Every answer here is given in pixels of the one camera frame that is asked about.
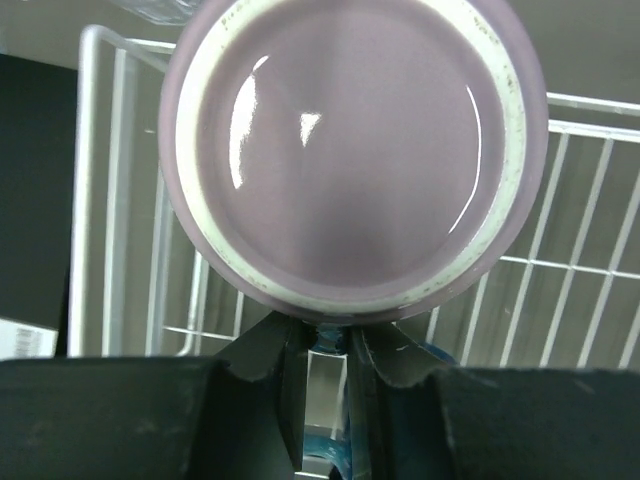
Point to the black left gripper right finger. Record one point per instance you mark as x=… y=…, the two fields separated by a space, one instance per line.
x=530 y=423

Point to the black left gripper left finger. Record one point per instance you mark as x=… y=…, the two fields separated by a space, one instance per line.
x=238 y=414

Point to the pink mug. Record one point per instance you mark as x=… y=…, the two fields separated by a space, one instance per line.
x=353 y=162

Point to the light blue mug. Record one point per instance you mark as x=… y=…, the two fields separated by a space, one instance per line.
x=330 y=400

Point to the black book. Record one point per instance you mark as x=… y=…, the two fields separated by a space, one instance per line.
x=38 y=124

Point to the white wire dish rack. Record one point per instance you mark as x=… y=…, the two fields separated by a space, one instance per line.
x=565 y=295

